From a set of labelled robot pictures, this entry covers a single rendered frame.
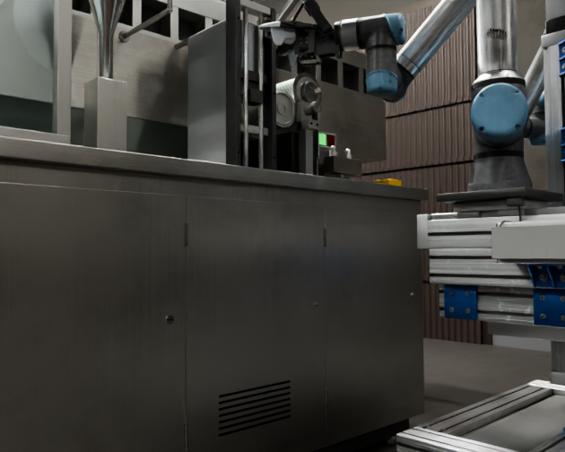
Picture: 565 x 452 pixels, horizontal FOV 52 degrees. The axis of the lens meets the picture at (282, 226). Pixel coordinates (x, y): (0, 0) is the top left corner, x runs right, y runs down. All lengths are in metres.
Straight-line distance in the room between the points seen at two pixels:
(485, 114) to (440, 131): 3.34
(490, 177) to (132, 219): 0.84
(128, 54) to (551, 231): 1.47
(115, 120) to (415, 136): 3.39
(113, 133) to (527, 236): 1.12
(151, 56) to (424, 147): 3.00
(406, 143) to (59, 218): 3.85
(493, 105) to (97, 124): 1.03
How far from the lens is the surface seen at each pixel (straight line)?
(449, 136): 4.64
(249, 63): 1.85
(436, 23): 1.59
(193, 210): 1.43
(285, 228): 1.62
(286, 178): 1.60
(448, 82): 4.74
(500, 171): 1.47
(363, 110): 2.91
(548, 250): 1.28
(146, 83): 2.12
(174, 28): 2.26
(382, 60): 1.45
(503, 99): 1.36
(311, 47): 1.50
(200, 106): 2.02
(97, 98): 1.72
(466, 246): 1.49
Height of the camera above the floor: 0.68
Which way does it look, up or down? 3 degrees up
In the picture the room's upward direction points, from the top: straight up
